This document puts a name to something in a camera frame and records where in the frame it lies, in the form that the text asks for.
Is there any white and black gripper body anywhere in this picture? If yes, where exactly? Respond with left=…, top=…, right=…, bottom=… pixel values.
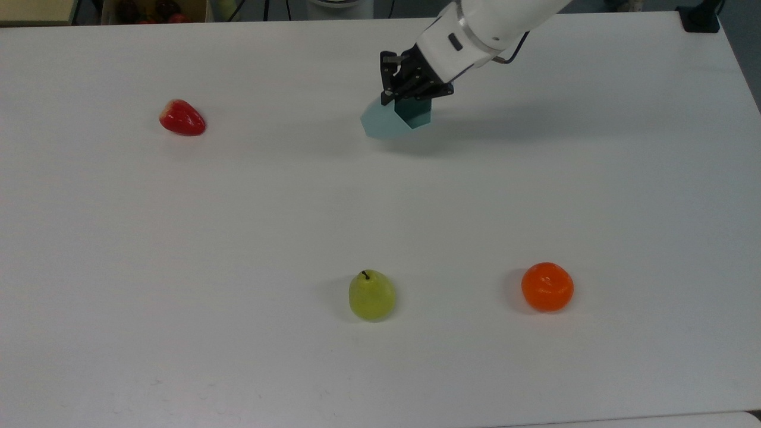
left=397, top=5, right=494, bottom=90

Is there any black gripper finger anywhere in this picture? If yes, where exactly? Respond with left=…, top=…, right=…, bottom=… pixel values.
left=416, top=78, right=455, bottom=100
left=380, top=51, right=412, bottom=107

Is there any cardboard box of fruit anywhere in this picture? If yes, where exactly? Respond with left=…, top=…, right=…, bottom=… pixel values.
left=100, top=0, right=210, bottom=26

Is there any red toy strawberry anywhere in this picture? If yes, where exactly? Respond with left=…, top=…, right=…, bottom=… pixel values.
left=159, top=99, right=207, bottom=137

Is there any green toy pear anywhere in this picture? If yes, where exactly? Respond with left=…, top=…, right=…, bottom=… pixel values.
left=348, top=270, right=397, bottom=322

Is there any orange toy mandarin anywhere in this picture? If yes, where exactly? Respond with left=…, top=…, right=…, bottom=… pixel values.
left=521, top=262, right=575, bottom=313

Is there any black table clamp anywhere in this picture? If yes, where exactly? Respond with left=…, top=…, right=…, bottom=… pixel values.
left=677, top=0, right=725, bottom=34

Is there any beige board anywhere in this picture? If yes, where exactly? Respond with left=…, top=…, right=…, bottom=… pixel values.
left=0, top=0, right=81, bottom=28

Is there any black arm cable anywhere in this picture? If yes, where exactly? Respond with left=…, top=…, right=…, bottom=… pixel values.
left=491, top=31, right=531, bottom=65

